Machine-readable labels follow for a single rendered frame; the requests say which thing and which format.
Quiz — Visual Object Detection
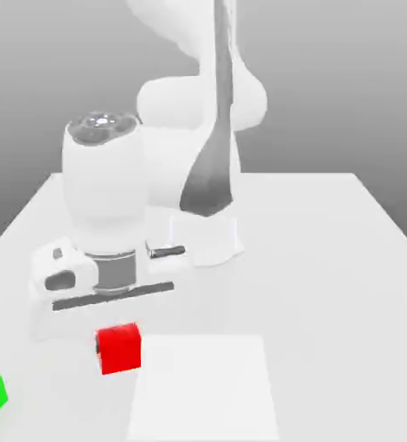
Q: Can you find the small red cube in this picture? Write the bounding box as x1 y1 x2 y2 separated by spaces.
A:
94 322 143 376

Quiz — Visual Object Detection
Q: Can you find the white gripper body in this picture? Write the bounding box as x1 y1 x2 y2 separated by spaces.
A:
32 280 177 341

